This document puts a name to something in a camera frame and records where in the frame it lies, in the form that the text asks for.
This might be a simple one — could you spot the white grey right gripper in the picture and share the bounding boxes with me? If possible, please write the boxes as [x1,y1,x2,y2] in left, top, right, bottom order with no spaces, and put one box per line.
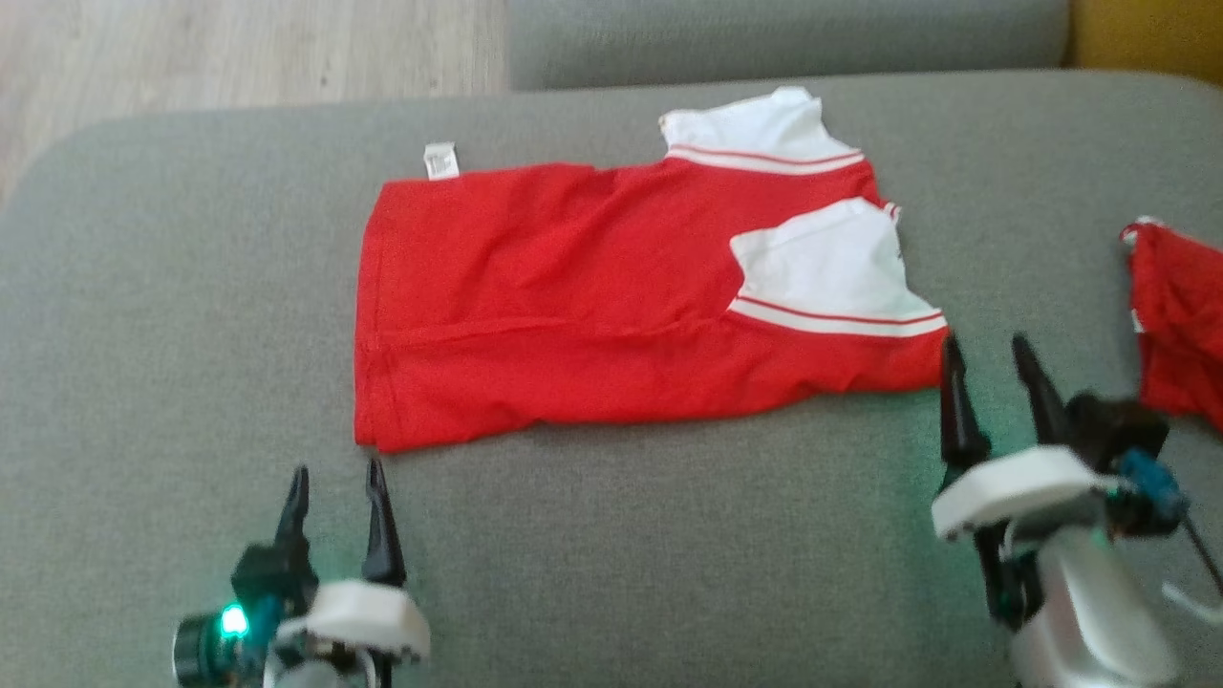
[931,333,1115,633]

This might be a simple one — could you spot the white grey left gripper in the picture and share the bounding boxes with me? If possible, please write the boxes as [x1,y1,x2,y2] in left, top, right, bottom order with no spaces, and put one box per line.
[262,458,432,688]

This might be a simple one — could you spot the red shorts with white stripes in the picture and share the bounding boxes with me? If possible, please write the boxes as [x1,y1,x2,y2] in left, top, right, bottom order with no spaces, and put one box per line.
[1119,216,1223,433]

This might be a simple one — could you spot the red and white shirt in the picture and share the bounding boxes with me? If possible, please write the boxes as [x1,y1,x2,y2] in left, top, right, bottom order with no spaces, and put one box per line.
[353,85,950,455]

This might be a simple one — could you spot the large grey sofa ottoman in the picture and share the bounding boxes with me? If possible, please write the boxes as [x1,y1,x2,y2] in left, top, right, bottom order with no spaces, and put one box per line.
[0,69,1223,688]

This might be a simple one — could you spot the large yellow sofa back cushion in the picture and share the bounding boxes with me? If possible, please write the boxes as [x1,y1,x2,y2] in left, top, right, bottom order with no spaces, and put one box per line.
[1067,0,1223,89]

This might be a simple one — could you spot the wide grey sofa seat cushion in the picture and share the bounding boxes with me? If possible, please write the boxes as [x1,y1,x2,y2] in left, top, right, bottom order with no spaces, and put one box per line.
[505,0,1070,93]

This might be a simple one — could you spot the thin black right gripper cable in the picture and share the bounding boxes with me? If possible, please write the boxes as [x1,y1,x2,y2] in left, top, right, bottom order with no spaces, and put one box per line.
[1178,512,1223,601]

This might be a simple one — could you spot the thin white right gripper cable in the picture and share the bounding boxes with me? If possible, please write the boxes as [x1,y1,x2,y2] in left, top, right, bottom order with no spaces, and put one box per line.
[1160,581,1223,629]

